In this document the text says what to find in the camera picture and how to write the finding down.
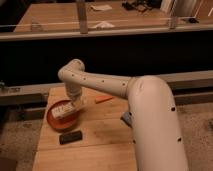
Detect orange carrot piece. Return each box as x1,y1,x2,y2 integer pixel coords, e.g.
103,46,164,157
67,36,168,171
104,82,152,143
95,96,113,104

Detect blue sponge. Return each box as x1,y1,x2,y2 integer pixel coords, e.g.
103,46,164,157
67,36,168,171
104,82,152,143
121,112,132,127

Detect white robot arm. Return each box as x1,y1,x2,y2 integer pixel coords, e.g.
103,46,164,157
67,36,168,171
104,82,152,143
58,59,189,171

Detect grey metal post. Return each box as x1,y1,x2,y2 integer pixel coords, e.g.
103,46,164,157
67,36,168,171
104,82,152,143
76,0,88,34

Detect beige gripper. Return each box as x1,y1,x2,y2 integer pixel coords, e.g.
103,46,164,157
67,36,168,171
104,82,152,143
70,97,83,111

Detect white paper on table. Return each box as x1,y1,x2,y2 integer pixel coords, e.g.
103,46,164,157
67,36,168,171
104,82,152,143
91,4,112,11

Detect dark objects on table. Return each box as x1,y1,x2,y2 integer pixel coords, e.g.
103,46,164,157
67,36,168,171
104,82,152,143
122,0,152,13

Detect black rectangular block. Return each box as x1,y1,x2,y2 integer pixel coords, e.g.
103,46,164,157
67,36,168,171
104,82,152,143
59,130,83,144

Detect orange ceramic bowl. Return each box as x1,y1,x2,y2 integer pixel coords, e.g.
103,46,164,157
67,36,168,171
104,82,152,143
46,100,80,132

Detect wooden cutting board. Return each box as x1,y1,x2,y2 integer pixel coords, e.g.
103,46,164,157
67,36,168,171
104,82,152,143
32,88,136,171

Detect wooden background table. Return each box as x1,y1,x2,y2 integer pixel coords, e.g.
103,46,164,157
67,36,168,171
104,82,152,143
14,0,193,35

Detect white crumpled cloth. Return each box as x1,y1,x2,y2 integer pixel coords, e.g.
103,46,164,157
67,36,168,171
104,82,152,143
92,21,115,29

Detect grey metal rail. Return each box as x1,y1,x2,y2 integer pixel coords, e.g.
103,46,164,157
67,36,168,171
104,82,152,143
0,70,213,106

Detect white plastic bottle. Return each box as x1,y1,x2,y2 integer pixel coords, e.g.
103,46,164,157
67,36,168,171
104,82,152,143
51,102,76,119

